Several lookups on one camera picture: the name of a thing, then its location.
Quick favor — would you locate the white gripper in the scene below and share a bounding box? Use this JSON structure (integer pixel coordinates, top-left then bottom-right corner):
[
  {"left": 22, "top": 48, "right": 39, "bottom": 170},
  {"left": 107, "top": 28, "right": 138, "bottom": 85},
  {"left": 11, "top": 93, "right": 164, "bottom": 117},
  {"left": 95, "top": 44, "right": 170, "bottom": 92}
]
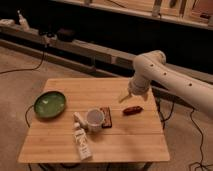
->
[{"left": 119, "top": 78, "right": 149, "bottom": 103}]

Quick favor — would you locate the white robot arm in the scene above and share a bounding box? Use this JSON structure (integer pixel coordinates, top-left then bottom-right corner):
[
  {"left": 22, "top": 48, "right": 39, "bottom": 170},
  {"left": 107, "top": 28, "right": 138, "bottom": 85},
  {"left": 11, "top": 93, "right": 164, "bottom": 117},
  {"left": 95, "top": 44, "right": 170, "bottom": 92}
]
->
[{"left": 119, "top": 50, "right": 213, "bottom": 119}]

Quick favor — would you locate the white ceramic cup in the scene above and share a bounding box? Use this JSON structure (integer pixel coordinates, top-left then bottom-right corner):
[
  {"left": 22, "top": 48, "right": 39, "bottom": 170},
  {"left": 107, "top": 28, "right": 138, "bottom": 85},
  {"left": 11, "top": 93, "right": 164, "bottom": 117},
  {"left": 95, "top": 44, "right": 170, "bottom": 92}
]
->
[{"left": 86, "top": 109, "right": 104, "bottom": 132}]

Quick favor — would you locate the brown chocolate bar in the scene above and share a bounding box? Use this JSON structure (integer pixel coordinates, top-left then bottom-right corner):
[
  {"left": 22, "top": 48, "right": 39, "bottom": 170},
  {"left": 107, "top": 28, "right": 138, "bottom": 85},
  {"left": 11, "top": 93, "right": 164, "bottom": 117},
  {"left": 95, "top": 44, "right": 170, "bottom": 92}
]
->
[{"left": 100, "top": 107, "right": 112, "bottom": 128}]

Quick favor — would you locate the wooden table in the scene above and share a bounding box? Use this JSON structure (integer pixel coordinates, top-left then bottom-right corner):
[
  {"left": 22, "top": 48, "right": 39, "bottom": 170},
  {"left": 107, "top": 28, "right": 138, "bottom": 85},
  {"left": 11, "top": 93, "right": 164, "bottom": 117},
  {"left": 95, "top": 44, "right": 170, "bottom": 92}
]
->
[{"left": 18, "top": 78, "right": 170, "bottom": 163}]

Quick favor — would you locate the white tube bottle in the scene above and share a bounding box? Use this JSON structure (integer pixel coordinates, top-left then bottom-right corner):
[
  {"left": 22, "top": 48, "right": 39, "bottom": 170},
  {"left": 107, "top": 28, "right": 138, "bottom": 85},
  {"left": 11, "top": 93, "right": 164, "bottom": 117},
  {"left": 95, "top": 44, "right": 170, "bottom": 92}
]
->
[{"left": 74, "top": 122, "right": 92, "bottom": 160}]

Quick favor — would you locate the green bowl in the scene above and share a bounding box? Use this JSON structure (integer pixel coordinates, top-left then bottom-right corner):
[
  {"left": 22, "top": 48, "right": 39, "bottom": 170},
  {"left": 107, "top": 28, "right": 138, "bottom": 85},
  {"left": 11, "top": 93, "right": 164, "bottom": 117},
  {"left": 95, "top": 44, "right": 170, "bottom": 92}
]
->
[{"left": 34, "top": 91, "right": 66, "bottom": 119}]

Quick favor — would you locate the black box on ledge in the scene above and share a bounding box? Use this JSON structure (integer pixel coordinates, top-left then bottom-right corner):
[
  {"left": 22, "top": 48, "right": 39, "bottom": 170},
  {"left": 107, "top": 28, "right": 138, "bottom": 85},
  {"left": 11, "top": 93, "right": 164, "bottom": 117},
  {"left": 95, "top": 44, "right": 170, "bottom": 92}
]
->
[{"left": 57, "top": 28, "right": 75, "bottom": 42}]

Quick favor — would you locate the wooden shelf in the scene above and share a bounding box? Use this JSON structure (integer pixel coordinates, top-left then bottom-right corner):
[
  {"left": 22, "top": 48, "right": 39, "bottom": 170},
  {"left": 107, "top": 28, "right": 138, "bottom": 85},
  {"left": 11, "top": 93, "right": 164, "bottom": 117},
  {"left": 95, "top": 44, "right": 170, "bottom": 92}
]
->
[{"left": 54, "top": 0, "right": 213, "bottom": 31}]

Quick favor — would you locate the white spray bottle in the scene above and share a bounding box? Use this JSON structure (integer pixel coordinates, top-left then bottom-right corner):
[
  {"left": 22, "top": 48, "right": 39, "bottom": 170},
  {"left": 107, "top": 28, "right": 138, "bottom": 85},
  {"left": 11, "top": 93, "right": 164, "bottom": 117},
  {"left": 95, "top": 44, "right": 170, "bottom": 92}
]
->
[{"left": 17, "top": 11, "right": 30, "bottom": 31}]

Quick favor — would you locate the black cable right side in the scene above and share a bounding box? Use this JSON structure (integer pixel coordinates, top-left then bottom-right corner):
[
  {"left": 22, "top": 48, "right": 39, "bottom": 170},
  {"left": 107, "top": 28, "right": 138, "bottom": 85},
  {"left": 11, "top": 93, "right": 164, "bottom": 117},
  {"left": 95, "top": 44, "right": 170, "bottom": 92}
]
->
[{"left": 155, "top": 98, "right": 213, "bottom": 171}]

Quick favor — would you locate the black cable on floor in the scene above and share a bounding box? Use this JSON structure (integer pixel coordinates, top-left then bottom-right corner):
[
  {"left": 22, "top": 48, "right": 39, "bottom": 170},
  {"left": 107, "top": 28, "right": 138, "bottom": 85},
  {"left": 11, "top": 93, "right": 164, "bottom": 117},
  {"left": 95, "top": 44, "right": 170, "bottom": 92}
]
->
[{"left": 0, "top": 44, "right": 48, "bottom": 76}]

